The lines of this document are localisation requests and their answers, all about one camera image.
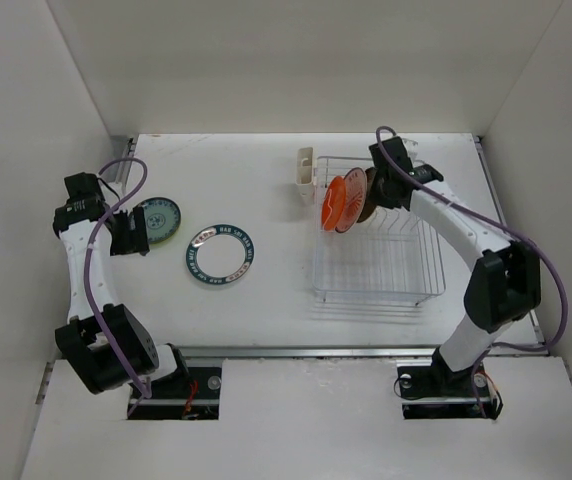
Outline white plate red pattern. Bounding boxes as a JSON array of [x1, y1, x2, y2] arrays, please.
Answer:
[[335, 167, 367, 233]]

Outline dark green plate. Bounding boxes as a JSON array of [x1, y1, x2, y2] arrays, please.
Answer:
[[133, 197, 181, 246]]

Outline yellow brown patterned plate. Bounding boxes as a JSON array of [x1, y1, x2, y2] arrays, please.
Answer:
[[148, 199, 183, 249]]

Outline white plate grey rim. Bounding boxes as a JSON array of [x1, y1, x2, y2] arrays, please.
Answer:
[[185, 224, 255, 287]]

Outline olive brown plate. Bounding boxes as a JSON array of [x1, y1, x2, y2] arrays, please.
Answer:
[[357, 167, 377, 224]]

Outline orange plate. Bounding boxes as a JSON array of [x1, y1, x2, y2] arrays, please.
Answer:
[[320, 176, 347, 231]]

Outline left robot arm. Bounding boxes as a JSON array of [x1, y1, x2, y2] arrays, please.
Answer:
[[53, 172, 190, 398]]

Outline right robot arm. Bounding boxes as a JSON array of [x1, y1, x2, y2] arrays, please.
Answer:
[[368, 137, 541, 394]]

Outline beige cutlery holder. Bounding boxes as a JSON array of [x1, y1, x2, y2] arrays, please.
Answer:
[[295, 147, 314, 204]]

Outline white wire dish rack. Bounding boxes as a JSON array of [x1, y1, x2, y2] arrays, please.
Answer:
[[312, 156, 446, 306]]

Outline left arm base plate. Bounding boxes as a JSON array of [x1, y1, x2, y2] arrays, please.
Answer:
[[126, 361, 222, 421]]

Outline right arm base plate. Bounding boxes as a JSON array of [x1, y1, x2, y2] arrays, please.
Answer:
[[393, 361, 504, 421]]

